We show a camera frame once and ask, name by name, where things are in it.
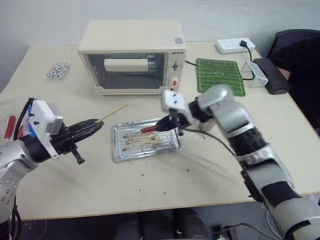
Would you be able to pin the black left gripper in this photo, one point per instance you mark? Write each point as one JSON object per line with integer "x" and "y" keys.
{"x": 62, "y": 140}

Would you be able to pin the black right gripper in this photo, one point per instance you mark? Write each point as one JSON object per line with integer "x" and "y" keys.
{"x": 181, "y": 122}

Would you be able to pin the red sausage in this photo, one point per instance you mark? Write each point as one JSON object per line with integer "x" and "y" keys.
{"x": 147, "y": 130}

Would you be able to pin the thin wooden skewer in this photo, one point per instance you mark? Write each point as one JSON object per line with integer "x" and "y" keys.
{"x": 113, "y": 113}

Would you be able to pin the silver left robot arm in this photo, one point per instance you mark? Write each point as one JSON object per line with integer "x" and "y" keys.
{"x": 10, "y": 160}

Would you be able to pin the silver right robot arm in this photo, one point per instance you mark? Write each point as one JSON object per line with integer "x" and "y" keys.
{"x": 230, "y": 110}

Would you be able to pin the ribbed metal baking tray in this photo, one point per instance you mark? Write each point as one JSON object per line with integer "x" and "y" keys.
{"x": 147, "y": 146}

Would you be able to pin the pile of tiny football balls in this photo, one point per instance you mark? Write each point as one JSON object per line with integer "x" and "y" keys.
{"x": 58, "y": 70}

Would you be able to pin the green football pitch mat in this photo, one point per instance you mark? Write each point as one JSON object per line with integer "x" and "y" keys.
{"x": 217, "y": 72}

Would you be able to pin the red stick-shaped object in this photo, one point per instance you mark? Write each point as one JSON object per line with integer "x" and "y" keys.
{"x": 10, "y": 125}

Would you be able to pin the cream toaster oven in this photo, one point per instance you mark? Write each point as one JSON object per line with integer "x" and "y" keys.
{"x": 130, "y": 37}

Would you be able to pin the white power strip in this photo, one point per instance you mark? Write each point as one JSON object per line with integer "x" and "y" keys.
{"x": 232, "y": 45}

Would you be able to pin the clear triangular plastic box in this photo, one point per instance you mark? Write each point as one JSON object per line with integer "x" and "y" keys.
{"x": 257, "y": 75}

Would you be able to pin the dark rounded shape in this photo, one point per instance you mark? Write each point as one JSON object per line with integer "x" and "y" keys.
{"x": 192, "y": 225}

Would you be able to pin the small electronic board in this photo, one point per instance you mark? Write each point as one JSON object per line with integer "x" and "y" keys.
{"x": 228, "y": 232}

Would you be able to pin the person in black clothing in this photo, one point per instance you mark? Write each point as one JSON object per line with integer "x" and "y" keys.
{"x": 305, "y": 75}

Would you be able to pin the black chair backrest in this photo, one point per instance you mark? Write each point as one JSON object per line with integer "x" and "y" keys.
{"x": 295, "y": 32}

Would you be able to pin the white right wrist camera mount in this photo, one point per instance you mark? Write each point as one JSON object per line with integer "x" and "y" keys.
{"x": 175, "y": 100}

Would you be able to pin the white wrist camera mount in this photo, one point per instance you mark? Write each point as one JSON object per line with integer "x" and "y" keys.
{"x": 40, "y": 112}
{"x": 175, "y": 100}

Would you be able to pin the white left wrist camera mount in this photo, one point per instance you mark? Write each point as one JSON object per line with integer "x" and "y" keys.
{"x": 40, "y": 112}

